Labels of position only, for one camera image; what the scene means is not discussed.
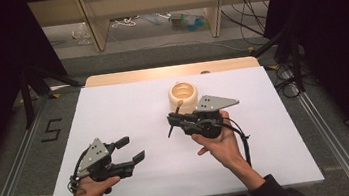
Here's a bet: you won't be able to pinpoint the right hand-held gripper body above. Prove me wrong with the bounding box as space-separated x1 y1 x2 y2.
177 90 244 143

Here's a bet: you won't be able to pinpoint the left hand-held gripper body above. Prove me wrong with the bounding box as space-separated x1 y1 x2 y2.
72 134 139 196

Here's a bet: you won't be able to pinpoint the black-handled paint brush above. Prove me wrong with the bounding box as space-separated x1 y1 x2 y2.
163 99 189 139

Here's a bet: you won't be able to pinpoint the ridged wooden brush holder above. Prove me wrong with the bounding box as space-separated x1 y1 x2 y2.
166 79 201 117

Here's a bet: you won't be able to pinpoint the person's left hand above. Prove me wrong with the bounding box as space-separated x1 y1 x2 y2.
63 171 123 196

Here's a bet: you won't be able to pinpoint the person's right hand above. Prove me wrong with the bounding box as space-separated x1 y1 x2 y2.
188 108 251 177

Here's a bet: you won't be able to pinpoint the white board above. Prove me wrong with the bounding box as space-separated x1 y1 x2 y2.
34 59 326 196

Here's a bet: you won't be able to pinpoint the light wooden table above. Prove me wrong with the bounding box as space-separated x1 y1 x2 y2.
83 54 261 89

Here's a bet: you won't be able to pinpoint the colourful plastic pile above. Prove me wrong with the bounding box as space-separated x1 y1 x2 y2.
167 7 210 35

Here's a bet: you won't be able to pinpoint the black metal stand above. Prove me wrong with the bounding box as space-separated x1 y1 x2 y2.
248 26 308 99
17 59 87 130

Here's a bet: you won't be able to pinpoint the clear plastic bag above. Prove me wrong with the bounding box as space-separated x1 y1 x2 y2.
70 22 93 47

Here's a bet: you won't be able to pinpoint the light wooden shelf unit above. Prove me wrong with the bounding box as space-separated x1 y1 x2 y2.
22 0 288 61

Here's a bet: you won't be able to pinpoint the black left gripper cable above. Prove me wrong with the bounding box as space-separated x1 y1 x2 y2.
63 148 95 196

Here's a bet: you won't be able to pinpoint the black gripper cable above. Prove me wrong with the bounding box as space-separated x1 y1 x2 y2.
220 114 254 170
63 148 95 196

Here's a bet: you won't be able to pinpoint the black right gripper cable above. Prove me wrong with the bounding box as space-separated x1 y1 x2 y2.
220 114 254 170

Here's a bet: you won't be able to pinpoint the thin white floor cable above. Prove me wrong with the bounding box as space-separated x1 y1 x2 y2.
106 15 252 68

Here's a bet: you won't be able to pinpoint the black coiled floor cable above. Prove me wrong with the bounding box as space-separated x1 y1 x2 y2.
271 64 303 101

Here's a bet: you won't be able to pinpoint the white cord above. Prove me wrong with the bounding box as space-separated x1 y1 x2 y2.
109 15 141 30

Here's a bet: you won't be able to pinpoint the black hanging cables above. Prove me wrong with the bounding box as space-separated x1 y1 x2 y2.
219 0 275 51

